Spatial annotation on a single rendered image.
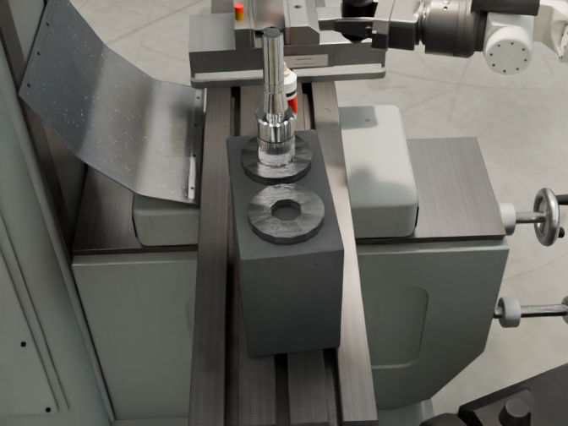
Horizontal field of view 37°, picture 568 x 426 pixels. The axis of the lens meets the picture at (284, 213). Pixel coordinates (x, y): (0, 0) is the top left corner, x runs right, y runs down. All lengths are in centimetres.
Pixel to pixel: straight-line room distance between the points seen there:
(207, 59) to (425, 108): 162
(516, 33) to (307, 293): 50
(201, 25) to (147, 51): 179
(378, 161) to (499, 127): 149
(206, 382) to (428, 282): 63
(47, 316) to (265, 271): 69
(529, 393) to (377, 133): 53
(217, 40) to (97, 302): 53
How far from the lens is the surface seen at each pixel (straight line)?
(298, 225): 96
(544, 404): 151
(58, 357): 166
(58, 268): 152
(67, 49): 147
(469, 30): 127
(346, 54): 150
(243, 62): 149
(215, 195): 129
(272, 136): 100
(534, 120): 303
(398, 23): 127
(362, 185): 146
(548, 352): 233
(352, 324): 112
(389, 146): 155
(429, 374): 183
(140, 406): 189
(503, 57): 126
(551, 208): 168
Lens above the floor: 182
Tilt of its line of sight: 45 degrees down
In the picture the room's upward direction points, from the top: 2 degrees counter-clockwise
